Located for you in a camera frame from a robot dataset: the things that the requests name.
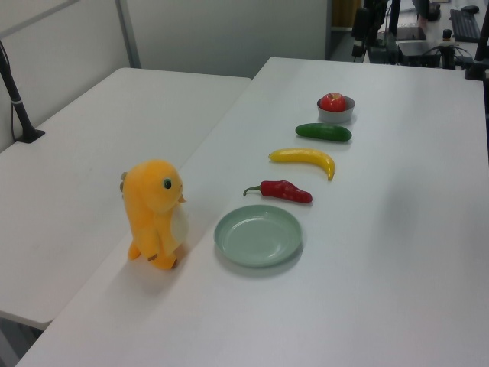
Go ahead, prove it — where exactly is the red apple toy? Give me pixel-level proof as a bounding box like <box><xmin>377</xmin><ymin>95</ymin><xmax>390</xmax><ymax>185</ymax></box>
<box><xmin>319</xmin><ymin>92</ymin><xmax>348</xmax><ymax>112</ymax></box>

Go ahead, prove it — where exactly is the red chili pepper toy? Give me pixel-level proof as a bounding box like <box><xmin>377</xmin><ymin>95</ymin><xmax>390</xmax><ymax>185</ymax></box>
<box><xmin>242</xmin><ymin>180</ymin><xmax>313</xmax><ymax>205</ymax></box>

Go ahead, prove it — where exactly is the pale green round plate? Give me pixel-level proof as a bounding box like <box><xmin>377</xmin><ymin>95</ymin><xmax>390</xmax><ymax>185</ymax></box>
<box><xmin>213</xmin><ymin>204</ymin><xmax>304</xmax><ymax>268</ymax></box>

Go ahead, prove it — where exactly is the yellow banana toy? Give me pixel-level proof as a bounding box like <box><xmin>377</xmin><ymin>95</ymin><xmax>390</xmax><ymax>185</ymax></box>
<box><xmin>268</xmin><ymin>148</ymin><xmax>336</xmax><ymax>182</ymax></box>

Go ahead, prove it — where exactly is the green cucumber toy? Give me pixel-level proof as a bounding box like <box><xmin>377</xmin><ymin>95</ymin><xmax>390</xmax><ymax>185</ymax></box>
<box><xmin>295</xmin><ymin>122</ymin><xmax>352</xmax><ymax>143</ymax></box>

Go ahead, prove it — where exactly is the orange plush toy animal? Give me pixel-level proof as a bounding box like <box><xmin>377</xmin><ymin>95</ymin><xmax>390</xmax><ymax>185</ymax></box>
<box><xmin>119</xmin><ymin>158</ymin><xmax>191</xmax><ymax>271</ymax></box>

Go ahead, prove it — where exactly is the small grey bowl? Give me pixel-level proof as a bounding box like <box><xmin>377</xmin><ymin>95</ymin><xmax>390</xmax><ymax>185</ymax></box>
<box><xmin>316</xmin><ymin>96</ymin><xmax>356</xmax><ymax>124</ymax></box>

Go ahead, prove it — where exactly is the dark equipment rack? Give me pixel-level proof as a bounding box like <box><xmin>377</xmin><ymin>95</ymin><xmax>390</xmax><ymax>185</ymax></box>
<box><xmin>351</xmin><ymin>0</ymin><xmax>399</xmax><ymax>65</ymax></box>

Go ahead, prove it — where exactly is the yellow panel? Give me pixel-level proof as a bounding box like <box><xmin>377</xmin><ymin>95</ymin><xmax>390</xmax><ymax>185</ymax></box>
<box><xmin>331</xmin><ymin>0</ymin><xmax>363</xmax><ymax>28</ymax></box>

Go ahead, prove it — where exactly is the black flat box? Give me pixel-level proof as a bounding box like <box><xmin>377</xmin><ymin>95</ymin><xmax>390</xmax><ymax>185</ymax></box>
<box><xmin>396</xmin><ymin>40</ymin><xmax>440</xmax><ymax>68</ymax></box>

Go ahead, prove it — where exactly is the black computer keyboard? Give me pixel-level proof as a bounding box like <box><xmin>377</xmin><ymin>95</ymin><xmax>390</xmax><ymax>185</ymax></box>
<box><xmin>449</xmin><ymin>8</ymin><xmax>483</xmax><ymax>44</ymax></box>

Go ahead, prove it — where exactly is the grey partition post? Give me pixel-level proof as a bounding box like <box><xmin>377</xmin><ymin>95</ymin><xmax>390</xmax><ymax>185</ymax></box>
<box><xmin>115</xmin><ymin>0</ymin><xmax>141</xmax><ymax>70</ymax></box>

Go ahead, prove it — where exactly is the black camera stand clamp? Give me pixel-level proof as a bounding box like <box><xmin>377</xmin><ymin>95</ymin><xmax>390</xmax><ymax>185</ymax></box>
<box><xmin>463</xmin><ymin>0</ymin><xmax>489</xmax><ymax>81</ymax></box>

